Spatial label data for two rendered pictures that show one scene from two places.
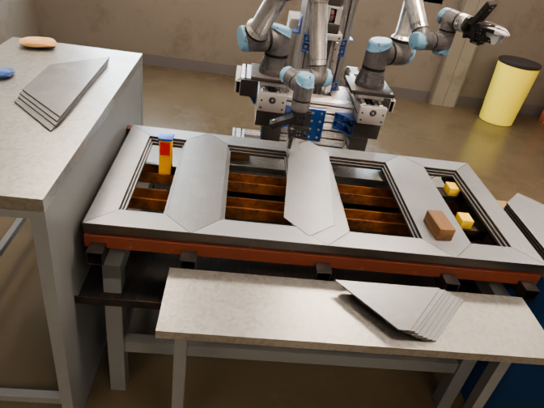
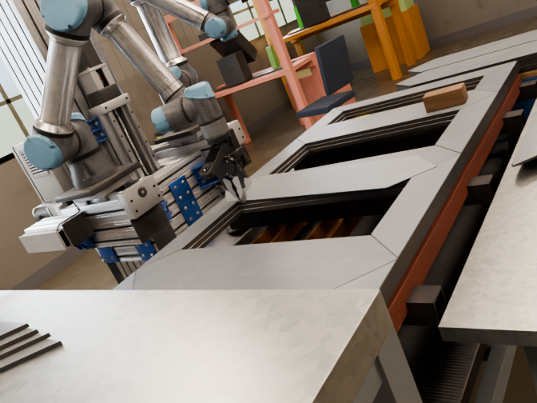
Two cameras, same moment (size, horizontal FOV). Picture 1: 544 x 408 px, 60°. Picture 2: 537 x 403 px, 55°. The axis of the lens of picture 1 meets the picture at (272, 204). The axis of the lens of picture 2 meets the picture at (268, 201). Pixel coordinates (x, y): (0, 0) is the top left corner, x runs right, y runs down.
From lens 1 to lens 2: 1.24 m
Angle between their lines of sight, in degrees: 40
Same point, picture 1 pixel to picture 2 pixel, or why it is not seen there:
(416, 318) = not seen: outside the picture
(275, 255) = (449, 209)
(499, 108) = not seen: hidden behind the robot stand
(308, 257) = (462, 185)
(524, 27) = (147, 105)
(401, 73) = not seen: hidden behind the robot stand
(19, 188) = (304, 341)
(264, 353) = (500, 381)
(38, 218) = (393, 356)
